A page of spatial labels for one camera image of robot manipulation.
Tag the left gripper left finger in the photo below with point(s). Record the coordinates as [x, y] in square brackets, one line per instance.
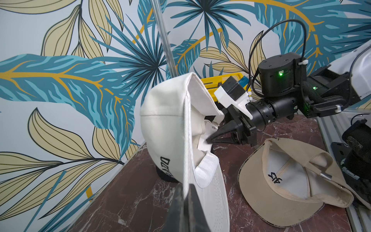
[175, 220]

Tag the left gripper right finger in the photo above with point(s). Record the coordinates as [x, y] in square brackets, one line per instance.
[195, 220]

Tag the white perforated cap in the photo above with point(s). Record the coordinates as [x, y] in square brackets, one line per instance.
[177, 116]

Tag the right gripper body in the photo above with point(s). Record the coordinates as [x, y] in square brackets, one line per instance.
[249, 130]

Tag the tan khaki cap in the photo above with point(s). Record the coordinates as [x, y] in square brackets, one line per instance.
[287, 181]

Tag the yellow black toolbox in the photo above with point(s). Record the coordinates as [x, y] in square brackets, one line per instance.
[213, 83]

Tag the black cap at back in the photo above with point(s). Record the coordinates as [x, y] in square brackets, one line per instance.
[165, 177]

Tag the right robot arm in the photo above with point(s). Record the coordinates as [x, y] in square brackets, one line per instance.
[287, 89]

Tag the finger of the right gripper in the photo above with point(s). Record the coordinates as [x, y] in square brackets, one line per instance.
[229, 133]
[220, 110]

